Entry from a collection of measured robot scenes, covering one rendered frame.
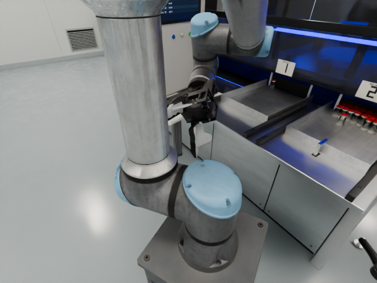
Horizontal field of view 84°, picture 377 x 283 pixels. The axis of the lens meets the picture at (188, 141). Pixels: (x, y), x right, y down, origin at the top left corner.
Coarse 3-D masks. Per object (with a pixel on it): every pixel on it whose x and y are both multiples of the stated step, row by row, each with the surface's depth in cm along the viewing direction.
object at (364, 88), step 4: (364, 80) 73; (364, 84) 73; (368, 84) 73; (372, 84) 72; (376, 84) 71; (360, 88) 75; (364, 88) 74; (368, 88) 73; (372, 88) 72; (360, 92) 75; (364, 92) 74; (376, 92) 71; (356, 96) 76; (360, 96) 76; (364, 96) 75; (372, 96) 73; (376, 96) 72; (372, 100) 73; (376, 100) 72
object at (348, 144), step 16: (320, 112) 88; (288, 128) 75; (304, 128) 79; (320, 128) 79; (336, 128) 79; (352, 128) 79; (336, 144) 71; (352, 144) 71; (368, 144) 71; (352, 160) 61; (368, 160) 64
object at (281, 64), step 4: (280, 60) 95; (280, 64) 96; (284, 64) 94; (288, 64) 93; (292, 64) 91; (276, 68) 98; (280, 68) 96; (284, 68) 95; (288, 68) 93; (292, 68) 92; (280, 72) 97; (284, 72) 95; (288, 72) 94; (292, 72) 92
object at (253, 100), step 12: (252, 84) 107; (264, 84) 113; (228, 96) 100; (240, 96) 103; (252, 96) 103; (264, 96) 103; (276, 96) 103; (288, 96) 103; (312, 96) 96; (240, 108) 90; (252, 108) 85; (264, 108) 92; (276, 108) 92; (288, 108) 87; (264, 120) 82
